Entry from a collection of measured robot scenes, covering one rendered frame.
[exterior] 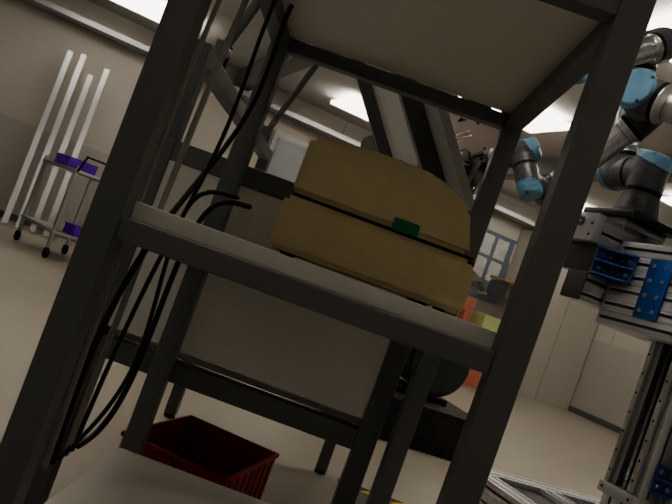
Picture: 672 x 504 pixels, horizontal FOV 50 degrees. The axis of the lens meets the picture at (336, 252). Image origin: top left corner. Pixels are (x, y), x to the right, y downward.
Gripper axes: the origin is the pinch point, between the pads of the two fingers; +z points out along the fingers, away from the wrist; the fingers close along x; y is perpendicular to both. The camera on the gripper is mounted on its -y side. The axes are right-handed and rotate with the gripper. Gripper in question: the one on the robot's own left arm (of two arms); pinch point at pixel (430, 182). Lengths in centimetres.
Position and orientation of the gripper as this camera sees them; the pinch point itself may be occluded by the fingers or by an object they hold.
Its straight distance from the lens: 237.0
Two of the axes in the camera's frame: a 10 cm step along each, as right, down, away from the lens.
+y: 0.3, -7.9, 6.1
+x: -4.1, -5.7, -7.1
